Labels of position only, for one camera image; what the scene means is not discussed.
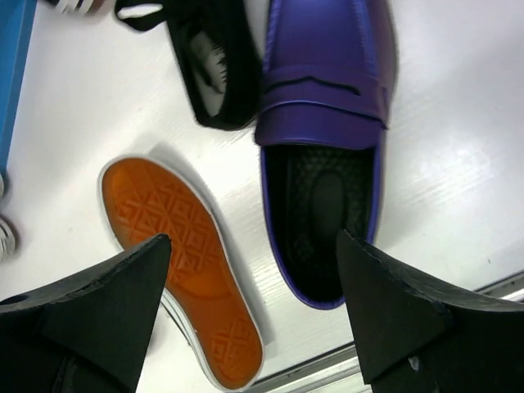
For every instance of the blue shoe shelf frame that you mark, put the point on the blue shoe shelf frame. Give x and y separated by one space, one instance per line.
17 18

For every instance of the black white-laced sneaker upright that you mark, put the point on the black white-laced sneaker upright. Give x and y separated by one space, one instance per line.
84 8

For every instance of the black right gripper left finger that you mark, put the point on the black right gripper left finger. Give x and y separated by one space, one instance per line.
88 332

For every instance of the black sneaker orange sole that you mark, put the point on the black sneaker orange sole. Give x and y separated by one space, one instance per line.
142 197

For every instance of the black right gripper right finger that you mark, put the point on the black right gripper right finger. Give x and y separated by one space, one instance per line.
416 333

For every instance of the all-black slip-on shoe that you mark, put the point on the all-black slip-on shoe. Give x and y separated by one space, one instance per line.
217 58

